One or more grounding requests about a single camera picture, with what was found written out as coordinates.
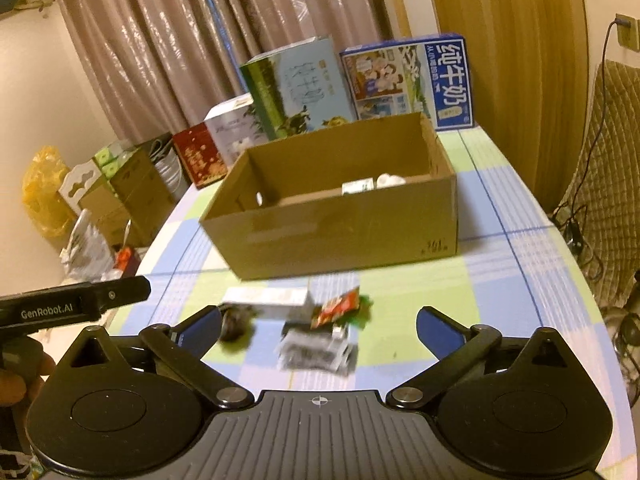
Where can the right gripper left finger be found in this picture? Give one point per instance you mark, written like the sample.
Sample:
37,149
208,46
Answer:
177,353

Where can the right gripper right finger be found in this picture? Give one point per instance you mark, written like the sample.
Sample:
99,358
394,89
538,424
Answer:
458,350

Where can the dark fabric scrunchie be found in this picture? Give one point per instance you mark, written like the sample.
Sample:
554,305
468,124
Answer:
236,322

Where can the white long carton box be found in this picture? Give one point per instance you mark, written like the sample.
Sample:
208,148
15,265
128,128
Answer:
275,303

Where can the clear black sachet pack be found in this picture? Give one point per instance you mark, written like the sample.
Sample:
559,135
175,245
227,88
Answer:
305,351

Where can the left hand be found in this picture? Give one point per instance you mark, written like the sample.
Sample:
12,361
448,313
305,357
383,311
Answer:
13,387

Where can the yellow plastic bag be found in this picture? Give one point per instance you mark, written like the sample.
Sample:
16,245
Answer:
45,206

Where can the green snack packet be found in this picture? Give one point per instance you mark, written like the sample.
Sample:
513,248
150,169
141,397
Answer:
361,317

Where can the checkered tablecloth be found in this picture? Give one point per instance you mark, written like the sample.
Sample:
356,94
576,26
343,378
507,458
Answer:
554,376

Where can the brown cardboard carton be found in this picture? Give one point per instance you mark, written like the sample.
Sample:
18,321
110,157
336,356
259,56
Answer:
136,193

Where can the red snack packet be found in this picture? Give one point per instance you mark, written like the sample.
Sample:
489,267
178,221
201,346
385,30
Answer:
336,308

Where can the green tissue packs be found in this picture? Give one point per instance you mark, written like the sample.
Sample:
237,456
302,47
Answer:
112,157

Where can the open cardboard box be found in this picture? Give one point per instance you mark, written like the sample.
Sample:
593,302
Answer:
280,212

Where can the white round item in box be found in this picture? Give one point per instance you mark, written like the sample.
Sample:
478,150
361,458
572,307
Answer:
389,180

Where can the red gift box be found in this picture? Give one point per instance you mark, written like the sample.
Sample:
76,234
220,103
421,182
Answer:
199,155

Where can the small white box in box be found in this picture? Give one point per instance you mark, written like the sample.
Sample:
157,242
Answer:
358,186

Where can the quilted beige chair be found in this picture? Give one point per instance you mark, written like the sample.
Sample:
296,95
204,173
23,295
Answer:
599,213

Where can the white humidifier box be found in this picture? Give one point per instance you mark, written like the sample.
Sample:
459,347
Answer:
235,127

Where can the blue white milk carton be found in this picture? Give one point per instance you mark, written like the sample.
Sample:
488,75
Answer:
429,75

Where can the beige curtain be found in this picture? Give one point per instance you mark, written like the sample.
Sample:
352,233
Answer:
158,66

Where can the green blue milk carton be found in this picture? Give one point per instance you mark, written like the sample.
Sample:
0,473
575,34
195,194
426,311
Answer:
298,88

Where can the wooden door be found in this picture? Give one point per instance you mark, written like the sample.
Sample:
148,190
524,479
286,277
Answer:
530,79

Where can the wall socket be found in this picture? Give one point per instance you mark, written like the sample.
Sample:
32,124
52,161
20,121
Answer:
627,30

